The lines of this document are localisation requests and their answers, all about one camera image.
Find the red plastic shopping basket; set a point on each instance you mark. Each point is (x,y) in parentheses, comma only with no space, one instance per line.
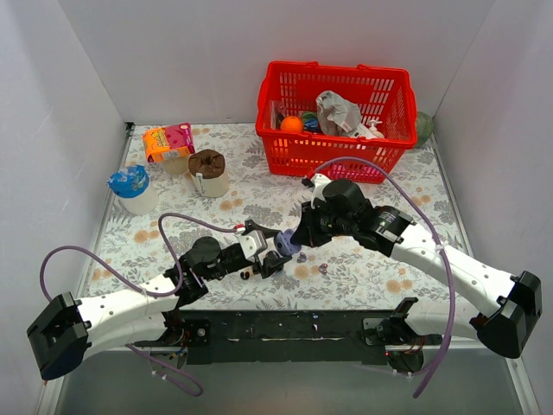
(381,93)

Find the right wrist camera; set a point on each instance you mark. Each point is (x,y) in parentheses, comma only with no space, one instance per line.
(316,183)

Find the floral patterned table mat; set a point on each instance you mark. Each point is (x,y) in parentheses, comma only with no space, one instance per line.
(138,248)

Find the orange fruit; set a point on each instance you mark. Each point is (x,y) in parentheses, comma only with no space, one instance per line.
(292,124)

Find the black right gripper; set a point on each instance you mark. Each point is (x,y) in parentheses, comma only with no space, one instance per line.
(308,226)

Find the blue green item in basket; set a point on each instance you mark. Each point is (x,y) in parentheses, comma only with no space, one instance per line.
(310,121)

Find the orange pink snack package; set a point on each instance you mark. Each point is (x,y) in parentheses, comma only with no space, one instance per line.
(169,142)

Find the clear plastic packet in basket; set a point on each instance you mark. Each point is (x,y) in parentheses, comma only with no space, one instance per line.
(277,114)

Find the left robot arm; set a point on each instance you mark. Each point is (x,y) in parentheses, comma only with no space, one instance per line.
(70,330)

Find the white pump bottle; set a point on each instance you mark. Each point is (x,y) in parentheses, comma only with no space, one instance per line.
(369,131)

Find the lavender earbud charging case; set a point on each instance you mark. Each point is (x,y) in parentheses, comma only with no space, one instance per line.
(283,244)

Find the crumpled grey paper bag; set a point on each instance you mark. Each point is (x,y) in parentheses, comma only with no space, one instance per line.
(337,116)

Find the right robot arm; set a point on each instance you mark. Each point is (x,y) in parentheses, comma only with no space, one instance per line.
(497,308)

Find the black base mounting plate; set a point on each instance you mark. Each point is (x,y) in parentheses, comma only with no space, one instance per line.
(240,336)

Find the purple clip earbud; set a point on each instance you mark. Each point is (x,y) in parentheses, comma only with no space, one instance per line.
(322,268)
(301,258)

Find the blue lidded white cup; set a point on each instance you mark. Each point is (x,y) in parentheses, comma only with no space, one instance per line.
(134,190)

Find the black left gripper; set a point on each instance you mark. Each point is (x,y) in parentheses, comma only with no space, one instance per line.
(263,253)

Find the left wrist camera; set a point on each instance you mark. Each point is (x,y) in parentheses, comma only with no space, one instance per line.
(252,239)

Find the brown topped paper roll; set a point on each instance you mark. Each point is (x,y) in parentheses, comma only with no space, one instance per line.
(208,172)

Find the green ball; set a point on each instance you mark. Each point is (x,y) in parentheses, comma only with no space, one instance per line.
(424,128)

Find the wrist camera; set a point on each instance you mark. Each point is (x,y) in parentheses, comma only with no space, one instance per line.
(252,239)
(316,183)

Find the beige cup under package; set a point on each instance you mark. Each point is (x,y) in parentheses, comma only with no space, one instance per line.
(175,166)

